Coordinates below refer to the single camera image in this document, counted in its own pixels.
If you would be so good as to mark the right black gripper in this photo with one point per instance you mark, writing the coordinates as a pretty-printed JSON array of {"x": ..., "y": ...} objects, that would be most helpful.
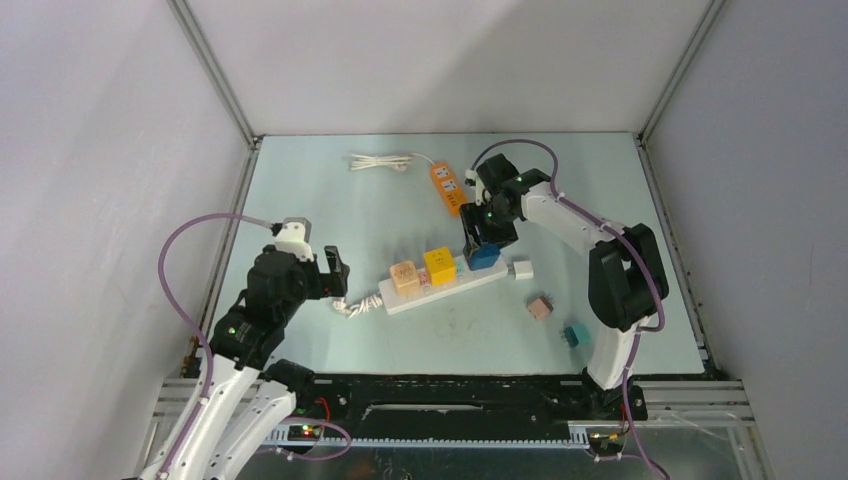
[{"x": 471, "y": 215}]

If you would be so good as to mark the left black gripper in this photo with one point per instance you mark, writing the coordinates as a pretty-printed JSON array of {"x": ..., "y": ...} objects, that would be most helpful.
[{"x": 329, "y": 284}]

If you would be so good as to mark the blue cube socket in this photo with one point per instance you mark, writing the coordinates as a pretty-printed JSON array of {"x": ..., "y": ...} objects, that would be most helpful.
[{"x": 481, "y": 256}]

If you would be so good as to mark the white multicolour power strip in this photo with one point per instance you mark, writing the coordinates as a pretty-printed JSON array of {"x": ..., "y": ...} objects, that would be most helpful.
[{"x": 466, "y": 279}]

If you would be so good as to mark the beige cube socket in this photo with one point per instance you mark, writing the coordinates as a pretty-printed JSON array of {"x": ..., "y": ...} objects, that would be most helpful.
[{"x": 405, "y": 278}]

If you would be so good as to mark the yellow cube socket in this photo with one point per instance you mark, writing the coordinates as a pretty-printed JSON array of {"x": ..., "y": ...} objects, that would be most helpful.
[{"x": 440, "y": 266}]

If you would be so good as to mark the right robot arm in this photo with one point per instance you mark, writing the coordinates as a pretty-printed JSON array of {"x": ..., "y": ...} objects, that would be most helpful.
[{"x": 626, "y": 278}]

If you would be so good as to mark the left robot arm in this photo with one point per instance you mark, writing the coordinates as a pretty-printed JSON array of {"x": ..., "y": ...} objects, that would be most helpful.
[{"x": 241, "y": 395}]

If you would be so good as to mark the white plug adapter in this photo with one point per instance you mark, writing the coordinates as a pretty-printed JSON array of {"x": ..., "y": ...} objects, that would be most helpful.
[{"x": 523, "y": 270}]

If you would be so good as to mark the pink plug adapter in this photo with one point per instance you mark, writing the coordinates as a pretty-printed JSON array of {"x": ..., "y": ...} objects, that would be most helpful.
[{"x": 540, "y": 307}]

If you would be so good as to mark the teal plug adapter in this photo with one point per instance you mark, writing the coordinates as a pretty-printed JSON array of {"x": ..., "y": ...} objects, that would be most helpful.
[{"x": 576, "y": 334}]

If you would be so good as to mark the orange power strip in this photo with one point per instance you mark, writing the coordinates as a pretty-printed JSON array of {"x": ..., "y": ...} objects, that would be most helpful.
[{"x": 448, "y": 186}]

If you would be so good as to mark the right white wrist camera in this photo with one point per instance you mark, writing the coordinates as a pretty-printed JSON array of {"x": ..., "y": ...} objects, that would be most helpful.
[{"x": 473, "y": 180}]

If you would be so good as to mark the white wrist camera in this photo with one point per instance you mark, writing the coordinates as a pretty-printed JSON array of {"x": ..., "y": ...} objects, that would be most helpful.
[
  {"x": 292, "y": 236},
  {"x": 473, "y": 180}
]

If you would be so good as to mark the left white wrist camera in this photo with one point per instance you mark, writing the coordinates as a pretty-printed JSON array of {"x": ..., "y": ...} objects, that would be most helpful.
[{"x": 292, "y": 236}]

